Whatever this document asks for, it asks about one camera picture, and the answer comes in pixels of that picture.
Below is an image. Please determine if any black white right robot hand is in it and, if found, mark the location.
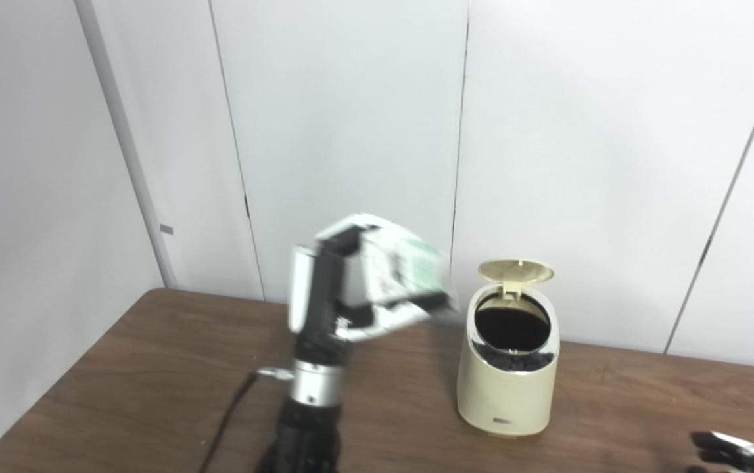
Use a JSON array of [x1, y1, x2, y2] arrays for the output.
[[689, 430, 754, 473]]

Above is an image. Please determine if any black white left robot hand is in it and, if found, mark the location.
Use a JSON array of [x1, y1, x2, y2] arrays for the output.
[[288, 214, 456, 361]]

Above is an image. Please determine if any white green milk carton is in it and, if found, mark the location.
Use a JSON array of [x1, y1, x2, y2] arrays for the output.
[[358, 219, 451, 307]]

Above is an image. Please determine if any cream round bin lid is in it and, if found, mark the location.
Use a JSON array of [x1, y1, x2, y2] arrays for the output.
[[478, 259, 555, 301]]

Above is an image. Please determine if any cream-colored cylindrical bin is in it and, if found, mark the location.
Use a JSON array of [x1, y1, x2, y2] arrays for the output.
[[457, 259, 560, 438]]

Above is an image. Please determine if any thick black wrist cable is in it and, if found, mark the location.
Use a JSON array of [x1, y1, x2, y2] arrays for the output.
[[199, 368, 295, 473]]

